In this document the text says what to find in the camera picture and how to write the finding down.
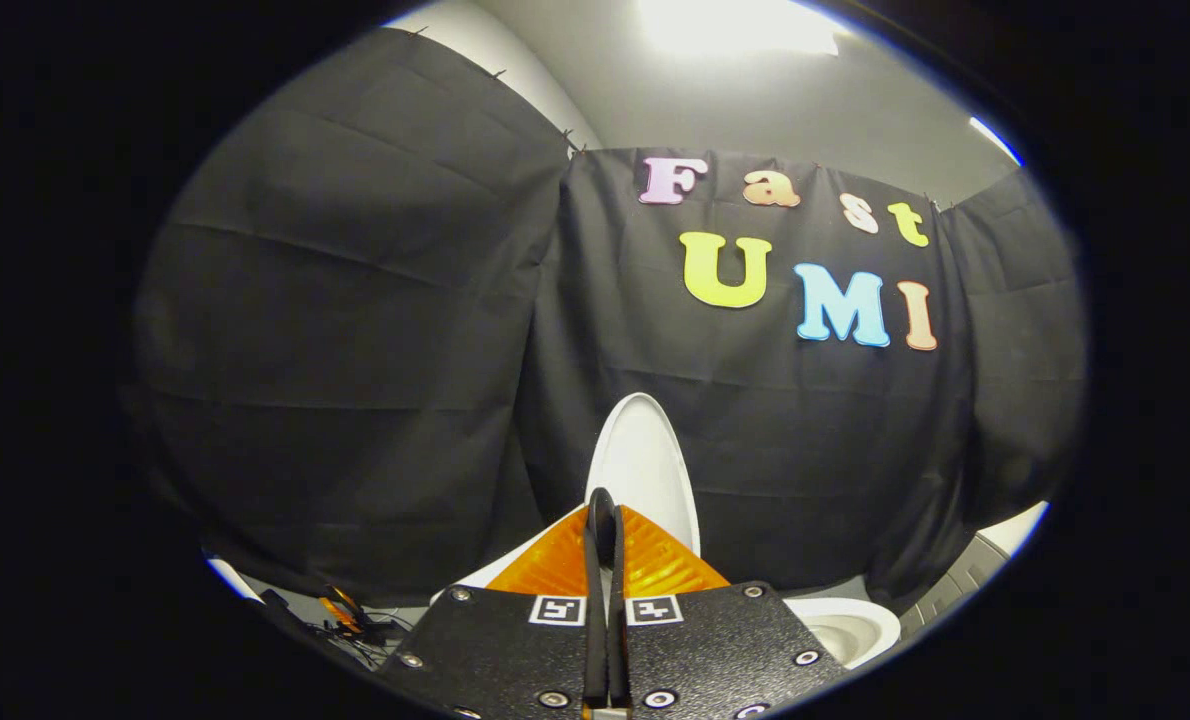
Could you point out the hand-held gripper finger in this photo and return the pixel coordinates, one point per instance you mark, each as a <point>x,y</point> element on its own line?
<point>594,600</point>
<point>619,600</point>

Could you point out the black backdrop cloth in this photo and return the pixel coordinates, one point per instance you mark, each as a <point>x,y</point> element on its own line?
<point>405,350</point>

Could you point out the large ceiling light panel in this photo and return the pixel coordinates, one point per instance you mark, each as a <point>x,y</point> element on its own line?
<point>735,25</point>

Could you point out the small ceiling light panel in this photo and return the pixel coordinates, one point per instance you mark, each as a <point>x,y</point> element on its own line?
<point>995,140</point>

